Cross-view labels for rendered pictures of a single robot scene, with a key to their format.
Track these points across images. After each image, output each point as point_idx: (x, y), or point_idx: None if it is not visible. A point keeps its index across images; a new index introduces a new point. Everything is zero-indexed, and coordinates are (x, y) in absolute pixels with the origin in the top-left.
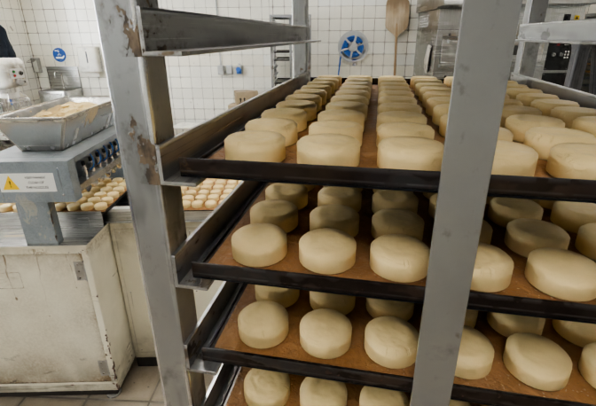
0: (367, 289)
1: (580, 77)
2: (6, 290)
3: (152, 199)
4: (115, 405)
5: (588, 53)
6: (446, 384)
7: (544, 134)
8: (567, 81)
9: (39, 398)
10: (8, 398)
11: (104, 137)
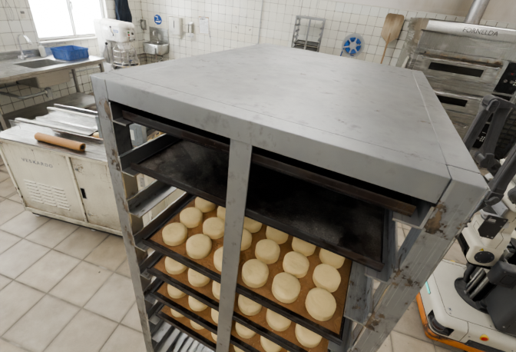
0: (202, 300)
1: (478, 131)
2: (105, 182)
3: (131, 248)
4: (152, 251)
5: (488, 116)
6: (227, 339)
7: (287, 260)
8: (468, 131)
9: (117, 237)
10: (102, 232)
11: None
